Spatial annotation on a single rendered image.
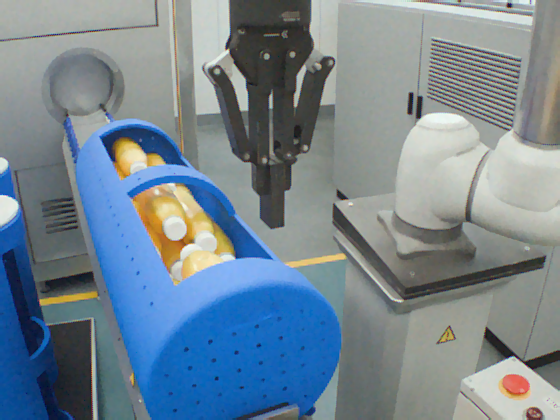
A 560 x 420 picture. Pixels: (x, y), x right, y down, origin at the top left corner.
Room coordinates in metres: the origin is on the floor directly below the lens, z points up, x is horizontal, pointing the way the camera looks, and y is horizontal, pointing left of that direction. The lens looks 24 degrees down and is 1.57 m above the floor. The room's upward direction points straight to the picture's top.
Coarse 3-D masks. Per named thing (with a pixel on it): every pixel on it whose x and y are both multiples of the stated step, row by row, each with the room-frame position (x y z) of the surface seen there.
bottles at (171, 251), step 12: (216, 228) 0.98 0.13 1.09; (168, 240) 0.91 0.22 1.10; (180, 240) 0.91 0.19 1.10; (216, 240) 0.92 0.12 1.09; (228, 240) 0.94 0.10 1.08; (168, 252) 0.87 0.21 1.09; (180, 252) 0.88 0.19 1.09; (216, 252) 0.90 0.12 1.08; (228, 252) 0.91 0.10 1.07; (168, 264) 0.86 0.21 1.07; (180, 264) 0.84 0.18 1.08; (180, 276) 0.84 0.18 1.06
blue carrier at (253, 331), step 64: (128, 128) 1.32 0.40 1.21; (128, 192) 0.87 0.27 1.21; (192, 192) 1.23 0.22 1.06; (128, 256) 0.69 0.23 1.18; (256, 256) 0.86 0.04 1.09; (128, 320) 0.58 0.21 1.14; (192, 320) 0.50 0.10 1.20; (256, 320) 0.54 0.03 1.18; (320, 320) 0.58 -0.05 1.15; (192, 384) 0.50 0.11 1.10; (256, 384) 0.54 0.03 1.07; (320, 384) 0.58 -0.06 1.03
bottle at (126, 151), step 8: (128, 136) 1.31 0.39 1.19; (120, 144) 1.25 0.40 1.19; (128, 144) 1.23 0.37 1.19; (136, 144) 1.25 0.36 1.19; (112, 152) 1.28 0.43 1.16; (120, 152) 1.21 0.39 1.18; (128, 152) 1.18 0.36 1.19; (136, 152) 1.18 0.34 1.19; (120, 160) 1.17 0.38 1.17; (128, 160) 1.15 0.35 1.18; (136, 160) 1.15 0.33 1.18; (144, 160) 1.17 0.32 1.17; (120, 168) 1.17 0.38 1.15; (128, 168) 1.15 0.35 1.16
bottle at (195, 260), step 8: (184, 256) 0.72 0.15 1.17; (192, 256) 0.69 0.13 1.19; (200, 256) 0.68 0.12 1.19; (208, 256) 0.68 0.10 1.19; (216, 256) 0.69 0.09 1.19; (184, 264) 0.68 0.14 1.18; (192, 264) 0.66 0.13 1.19; (200, 264) 0.66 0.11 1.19; (208, 264) 0.66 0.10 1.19; (184, 272) 0.67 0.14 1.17; (192, 272) 0.65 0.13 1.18
